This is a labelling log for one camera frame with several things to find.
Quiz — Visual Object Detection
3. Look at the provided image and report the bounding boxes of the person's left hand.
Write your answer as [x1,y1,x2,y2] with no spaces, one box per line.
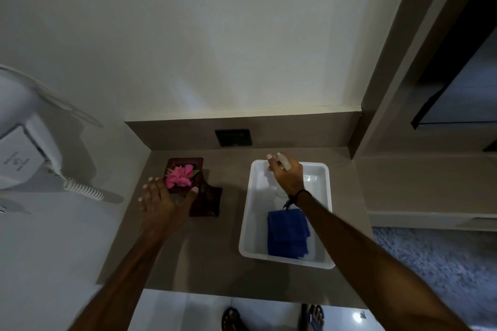
[138,177,199,241]

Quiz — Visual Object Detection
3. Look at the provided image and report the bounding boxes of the person's left forearm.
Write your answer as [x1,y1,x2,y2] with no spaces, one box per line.
[69,235,173,331]

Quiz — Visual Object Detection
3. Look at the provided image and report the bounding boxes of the dark wooden dish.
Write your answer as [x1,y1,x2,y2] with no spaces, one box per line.
[189,170,223,218]

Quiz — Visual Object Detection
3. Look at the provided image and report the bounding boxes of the clear spray bottle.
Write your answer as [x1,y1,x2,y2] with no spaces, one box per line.
[265,153,292,200]

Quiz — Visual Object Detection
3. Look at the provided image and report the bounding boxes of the person's right forearm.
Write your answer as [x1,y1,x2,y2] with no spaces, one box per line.
[289,190,473,331]

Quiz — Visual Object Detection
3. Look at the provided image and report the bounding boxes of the black wall socket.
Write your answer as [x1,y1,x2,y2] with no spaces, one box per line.
[215,129,253,148]

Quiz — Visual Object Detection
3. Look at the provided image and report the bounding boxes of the dark wooden flower tray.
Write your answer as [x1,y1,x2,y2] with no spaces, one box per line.
[165,157,205,190]

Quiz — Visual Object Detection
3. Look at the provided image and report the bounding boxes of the black right sandal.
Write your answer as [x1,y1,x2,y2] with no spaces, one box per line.
[301,304,327,331]

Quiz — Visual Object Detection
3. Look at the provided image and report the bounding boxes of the black wristband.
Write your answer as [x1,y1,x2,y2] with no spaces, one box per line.
[283,189,311,211]

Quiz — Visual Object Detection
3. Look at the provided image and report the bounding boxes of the pink flower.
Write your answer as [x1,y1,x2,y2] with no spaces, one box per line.
[165,164,199,189]

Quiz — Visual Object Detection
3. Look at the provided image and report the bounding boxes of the white plastic tray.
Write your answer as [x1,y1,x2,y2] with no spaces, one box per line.
[238,160,336,269]

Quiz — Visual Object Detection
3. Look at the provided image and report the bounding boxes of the white coiled cord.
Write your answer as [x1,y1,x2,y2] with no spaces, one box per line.
[46,162,106,202]

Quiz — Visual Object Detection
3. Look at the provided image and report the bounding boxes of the blue folded cloth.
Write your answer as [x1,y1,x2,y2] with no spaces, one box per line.
[267,209,311,260]

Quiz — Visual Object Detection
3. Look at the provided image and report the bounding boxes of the black left sandal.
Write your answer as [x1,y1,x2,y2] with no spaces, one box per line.
[222,306,249,331]

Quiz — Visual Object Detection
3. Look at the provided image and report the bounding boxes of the white wall hair dryer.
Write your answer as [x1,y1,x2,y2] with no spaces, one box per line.
[0,65,105,191]

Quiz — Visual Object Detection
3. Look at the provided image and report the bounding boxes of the black sandal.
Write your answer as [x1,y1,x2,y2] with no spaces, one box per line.
[222,306,249,331]
[301,304,327,331]

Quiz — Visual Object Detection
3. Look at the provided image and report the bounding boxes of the person's right hand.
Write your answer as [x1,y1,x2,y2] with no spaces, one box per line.
[266,153,308,199]

